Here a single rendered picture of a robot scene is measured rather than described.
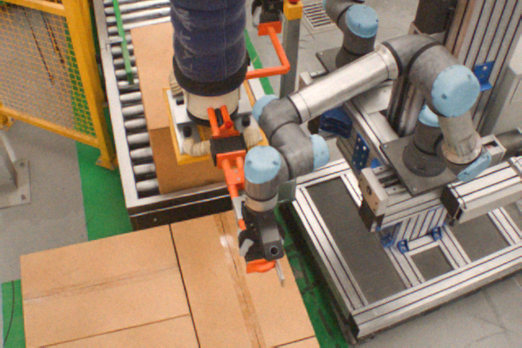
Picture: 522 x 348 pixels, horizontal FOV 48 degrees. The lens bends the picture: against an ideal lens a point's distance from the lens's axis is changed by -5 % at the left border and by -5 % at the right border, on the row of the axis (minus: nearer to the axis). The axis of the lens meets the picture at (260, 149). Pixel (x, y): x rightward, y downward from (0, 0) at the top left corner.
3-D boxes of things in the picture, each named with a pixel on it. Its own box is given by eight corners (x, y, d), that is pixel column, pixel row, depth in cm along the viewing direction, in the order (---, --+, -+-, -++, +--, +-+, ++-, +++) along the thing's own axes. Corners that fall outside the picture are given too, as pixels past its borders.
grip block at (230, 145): (209, 148, 179) (208, 134, 174) (241, 143, 181) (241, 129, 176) (214, 169, 174) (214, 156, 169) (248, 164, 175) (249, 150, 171)
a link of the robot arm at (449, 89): (465, 134, 184) (440, 33, 139) (496, 168, 175) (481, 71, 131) (435, 158, 185) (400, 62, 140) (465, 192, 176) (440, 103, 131)
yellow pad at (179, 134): (161, 90, 208) (161, 80, 205) (190, 86, 210) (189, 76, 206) (178, 165, 187) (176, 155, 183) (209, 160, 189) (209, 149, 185)
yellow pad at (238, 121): (215, 82, 212) (215, 72, 208) (243, 77, 214) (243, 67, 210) (237, 155, 191) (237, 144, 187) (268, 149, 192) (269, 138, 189)
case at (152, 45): (141, 96, 281) (130, 28, 251) (224, 81, 288) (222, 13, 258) (161, 197, 244) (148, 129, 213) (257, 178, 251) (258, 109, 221)
